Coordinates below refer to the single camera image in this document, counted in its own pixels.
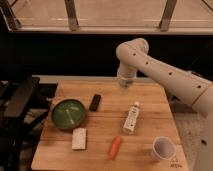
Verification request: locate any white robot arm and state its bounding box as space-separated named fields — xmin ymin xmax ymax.
xmin=116 ymin=38 xmax=213 ymax=171

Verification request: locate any white sponge block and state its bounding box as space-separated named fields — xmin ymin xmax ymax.
xmin=72 ymin=128 xmax=87 ymax=150

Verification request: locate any orange carrot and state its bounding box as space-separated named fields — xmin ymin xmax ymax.
xmin=108 ymin=136 xmax=122 ymax=160

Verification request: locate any white paper cup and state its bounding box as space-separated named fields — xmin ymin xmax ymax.
xmin=152 ymin=136 xmax=176 ymax=162

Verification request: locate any white tube bottle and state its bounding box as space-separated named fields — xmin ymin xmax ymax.
xmin=123 ymin=102 xmax=140 ymax=133

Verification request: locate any black eraser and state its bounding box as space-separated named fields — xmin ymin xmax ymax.
xmin=89 ymin=94 xmax=101 ymax=111

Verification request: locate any black chair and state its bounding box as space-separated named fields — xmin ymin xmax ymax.
xmin=0 ymin=77 xmax=49 ymax=171

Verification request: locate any green bowl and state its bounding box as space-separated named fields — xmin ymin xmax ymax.
xmin=51 ymin=99 xmax=86 ymax=130

